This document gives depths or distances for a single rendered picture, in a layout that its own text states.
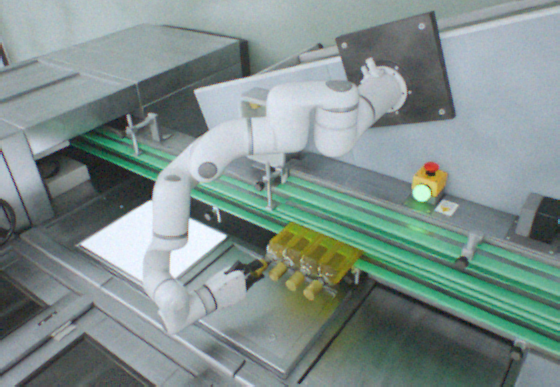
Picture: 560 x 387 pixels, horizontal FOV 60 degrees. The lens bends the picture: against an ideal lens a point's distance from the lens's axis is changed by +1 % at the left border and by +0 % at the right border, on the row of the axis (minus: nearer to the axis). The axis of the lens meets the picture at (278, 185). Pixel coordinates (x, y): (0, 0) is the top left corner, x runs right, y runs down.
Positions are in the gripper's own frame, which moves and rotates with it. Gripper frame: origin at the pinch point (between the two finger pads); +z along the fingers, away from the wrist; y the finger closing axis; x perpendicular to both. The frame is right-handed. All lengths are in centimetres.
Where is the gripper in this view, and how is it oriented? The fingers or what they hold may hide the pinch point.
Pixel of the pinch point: (255, 271)
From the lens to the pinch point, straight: 138.2
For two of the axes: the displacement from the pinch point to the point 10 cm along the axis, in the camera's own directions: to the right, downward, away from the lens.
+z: 7.8, -3.7, 5.0
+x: -6.2, -4.1, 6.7
